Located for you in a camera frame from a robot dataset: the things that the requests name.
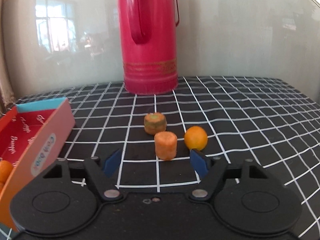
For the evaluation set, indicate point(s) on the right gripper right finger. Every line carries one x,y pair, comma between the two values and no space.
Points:
211,172

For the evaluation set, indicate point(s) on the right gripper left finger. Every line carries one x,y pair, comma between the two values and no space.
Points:
98,176

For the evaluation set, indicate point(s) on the small orange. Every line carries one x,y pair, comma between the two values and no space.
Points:
196,138
6,168

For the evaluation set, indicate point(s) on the small orange back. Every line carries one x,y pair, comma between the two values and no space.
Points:
196,138

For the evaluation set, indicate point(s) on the carrot chunk middle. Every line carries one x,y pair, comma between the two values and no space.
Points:
165,145

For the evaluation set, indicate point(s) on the greenish carrot top chunk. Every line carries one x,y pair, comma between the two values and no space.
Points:
154,123

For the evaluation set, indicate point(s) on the black white grid tablecloth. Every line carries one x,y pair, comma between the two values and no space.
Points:
263,119

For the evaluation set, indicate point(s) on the colourful cardboard box tray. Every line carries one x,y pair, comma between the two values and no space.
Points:
32,136

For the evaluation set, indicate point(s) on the beige curtain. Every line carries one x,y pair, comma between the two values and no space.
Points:
7,94

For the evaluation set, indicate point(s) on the red thermos flask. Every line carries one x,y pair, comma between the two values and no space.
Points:
148,45

